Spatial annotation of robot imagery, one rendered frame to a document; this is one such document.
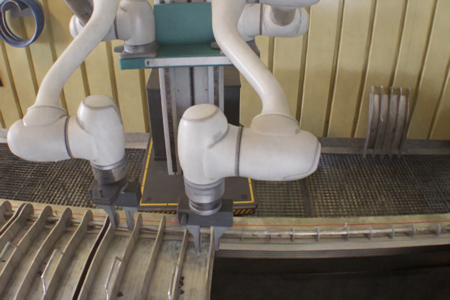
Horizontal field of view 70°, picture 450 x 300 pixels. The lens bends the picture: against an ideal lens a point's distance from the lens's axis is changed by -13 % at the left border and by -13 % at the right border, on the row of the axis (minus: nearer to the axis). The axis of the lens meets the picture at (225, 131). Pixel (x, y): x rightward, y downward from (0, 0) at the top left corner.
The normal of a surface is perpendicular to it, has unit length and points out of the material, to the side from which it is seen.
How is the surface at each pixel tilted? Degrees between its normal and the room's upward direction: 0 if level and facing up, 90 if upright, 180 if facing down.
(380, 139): 87
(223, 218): 90
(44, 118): 31
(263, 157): 62
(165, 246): 15
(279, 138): 26
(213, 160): 87
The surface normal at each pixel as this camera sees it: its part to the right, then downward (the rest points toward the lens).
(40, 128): 0.11, -0.39
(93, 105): 0.11, -0.66
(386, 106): -0.04, 0.14
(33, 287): 0.00, -0.83
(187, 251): 0.01, -0.95
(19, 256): 1.00, 0.03
